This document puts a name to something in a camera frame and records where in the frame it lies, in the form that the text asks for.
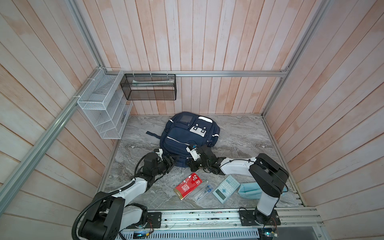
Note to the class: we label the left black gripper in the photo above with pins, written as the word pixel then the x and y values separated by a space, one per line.
pixel 169 164

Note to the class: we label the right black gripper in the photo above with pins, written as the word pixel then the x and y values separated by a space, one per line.
pixel 191 164

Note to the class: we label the red snack box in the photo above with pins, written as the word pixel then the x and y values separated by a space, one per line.
pixel 187 186

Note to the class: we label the clear bag with pens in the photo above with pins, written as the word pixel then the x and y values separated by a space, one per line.
pixel 203 192

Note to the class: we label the navy blue student backpack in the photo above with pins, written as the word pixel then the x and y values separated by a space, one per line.
pixel 187 129

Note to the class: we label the light blue pencil pouch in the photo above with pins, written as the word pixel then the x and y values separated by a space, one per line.
pixel 250 191

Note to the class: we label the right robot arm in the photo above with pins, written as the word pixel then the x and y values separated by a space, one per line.
pixel 268 174

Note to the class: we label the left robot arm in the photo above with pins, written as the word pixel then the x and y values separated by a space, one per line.
pixel 110 213

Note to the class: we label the teal calculator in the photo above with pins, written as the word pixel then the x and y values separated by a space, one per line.
pixel 226 188

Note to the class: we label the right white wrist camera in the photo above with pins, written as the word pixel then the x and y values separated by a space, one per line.
pixel 193 151

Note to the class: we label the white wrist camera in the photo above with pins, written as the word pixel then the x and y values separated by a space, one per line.
pixel 159 153
pixel 193 151

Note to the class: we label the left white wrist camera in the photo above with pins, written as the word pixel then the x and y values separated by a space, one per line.
pixel 159 153

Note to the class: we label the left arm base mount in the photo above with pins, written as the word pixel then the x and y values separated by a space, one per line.
pixel 136 216

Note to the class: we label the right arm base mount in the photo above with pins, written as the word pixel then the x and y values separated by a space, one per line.
pixel 254 218

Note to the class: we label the black mesh wire basket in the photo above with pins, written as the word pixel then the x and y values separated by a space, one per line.
pixel 149 87

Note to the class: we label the white wire shelf rack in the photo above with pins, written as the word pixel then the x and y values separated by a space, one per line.
pixel 104 103

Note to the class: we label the aluminium frame horizontal bar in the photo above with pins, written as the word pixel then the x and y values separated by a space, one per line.
pixel 221 74

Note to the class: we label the aluminium mounting rail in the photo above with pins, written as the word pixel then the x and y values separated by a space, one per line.
pixel 213 219

